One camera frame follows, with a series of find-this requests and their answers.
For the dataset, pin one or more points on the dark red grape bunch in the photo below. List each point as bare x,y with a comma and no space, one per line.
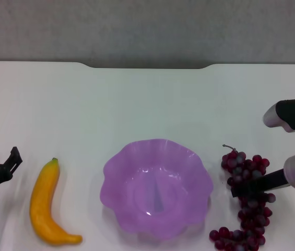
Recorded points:
254,219

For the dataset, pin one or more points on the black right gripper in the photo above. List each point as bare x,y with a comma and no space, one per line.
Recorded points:
270,183

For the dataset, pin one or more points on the yellow plastic banana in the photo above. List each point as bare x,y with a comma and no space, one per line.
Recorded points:
41,198

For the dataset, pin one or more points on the purple wavy plastic bowl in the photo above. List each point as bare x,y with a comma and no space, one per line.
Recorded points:
126,188

